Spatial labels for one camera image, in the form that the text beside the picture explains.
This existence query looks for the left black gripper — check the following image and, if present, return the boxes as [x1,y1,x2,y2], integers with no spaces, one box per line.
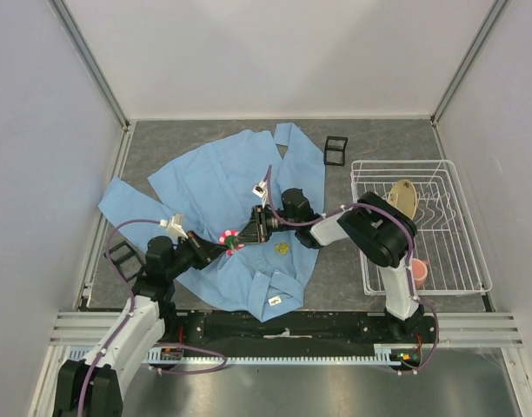
[166,230,229,281]

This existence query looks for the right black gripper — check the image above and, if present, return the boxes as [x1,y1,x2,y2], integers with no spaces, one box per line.
[234,205,298,245]

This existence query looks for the pink flower plush brooch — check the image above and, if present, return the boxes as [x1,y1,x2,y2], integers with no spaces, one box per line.
[219,229,244,255]

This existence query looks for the light blue shirt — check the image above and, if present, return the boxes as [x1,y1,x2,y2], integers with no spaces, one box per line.
[98,122,325,321]

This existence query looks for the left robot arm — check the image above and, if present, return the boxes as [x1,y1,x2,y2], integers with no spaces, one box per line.
[52,231,228,416]

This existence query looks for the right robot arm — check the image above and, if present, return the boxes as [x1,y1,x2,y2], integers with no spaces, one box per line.
[224,189,424,342]

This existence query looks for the gold metal brooch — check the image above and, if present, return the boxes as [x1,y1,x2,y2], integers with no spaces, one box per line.
[275,242,290,255]

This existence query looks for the beige ceramic plate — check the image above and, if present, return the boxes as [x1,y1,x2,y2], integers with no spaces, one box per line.
[386,179,418,220]

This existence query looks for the pink ceramic cup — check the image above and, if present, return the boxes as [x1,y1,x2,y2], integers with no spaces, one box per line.
[411,258,429,289]

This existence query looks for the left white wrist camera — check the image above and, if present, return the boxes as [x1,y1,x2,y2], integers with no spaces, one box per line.
[159,213,189,242]

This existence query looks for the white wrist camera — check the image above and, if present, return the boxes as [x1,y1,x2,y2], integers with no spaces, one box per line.
[159,213,189,242]
[252,181,269,208]

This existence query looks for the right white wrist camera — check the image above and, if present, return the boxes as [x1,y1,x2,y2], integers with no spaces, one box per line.
[252,181,269,208]

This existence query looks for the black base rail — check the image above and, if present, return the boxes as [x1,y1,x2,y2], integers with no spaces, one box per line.
[161,310,436,358]

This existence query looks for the black plastic frame left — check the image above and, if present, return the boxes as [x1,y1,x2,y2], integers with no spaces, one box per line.
[103,240,143,282]

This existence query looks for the black plastic frame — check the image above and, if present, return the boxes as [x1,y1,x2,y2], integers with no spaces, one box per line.
[323,136,349,167]
[103,240,143,282]

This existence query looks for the black plastic frame back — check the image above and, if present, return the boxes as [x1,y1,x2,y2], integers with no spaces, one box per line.
[323,136,349,167]

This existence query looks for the white slotted cable duct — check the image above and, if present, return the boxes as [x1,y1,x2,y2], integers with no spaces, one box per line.
[68,343,436,365]

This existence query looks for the white wire dish rack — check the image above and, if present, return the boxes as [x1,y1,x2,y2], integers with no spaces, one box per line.
[350,160,492,296]

